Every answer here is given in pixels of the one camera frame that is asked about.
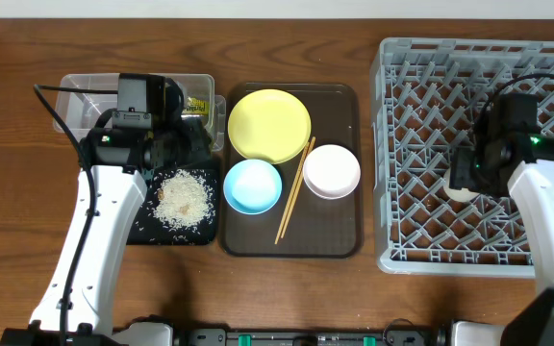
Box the white green cup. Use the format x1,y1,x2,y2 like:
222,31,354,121
443,169,479,203

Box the green orange snack wrapper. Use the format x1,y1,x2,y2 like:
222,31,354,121
182,96,211,116

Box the pile of rice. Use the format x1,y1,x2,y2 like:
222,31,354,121
135,167,218,236

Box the light blue bowl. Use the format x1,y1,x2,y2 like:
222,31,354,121
223,160,283,215

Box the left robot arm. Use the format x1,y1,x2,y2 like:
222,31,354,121
0,110,211,345

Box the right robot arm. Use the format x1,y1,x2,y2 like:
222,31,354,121
445,131,554,345

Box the grey dishwasher rack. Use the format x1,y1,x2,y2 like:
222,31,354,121
370,37,554,279

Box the black plastic tray bin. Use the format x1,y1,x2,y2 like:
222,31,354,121
125,156,222,247

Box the yellow plate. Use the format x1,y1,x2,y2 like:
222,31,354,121
227,89,312,164

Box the clear plastic bin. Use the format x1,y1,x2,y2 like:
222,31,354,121
55,73,226,152

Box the dark brown serving tray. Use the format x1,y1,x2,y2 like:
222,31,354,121
218,82,364,259

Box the wooden chopstick left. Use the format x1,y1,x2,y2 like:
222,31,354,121
274,142,311,245

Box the wooden chopstick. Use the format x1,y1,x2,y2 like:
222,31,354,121
274,142,311,245
279,136,316,241

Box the wooden chopstick right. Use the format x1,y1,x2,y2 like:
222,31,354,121
279,136,316,241

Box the pink bowl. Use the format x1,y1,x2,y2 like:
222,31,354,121
303,144,362,200

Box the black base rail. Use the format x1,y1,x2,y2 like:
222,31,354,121
172,319,452,346

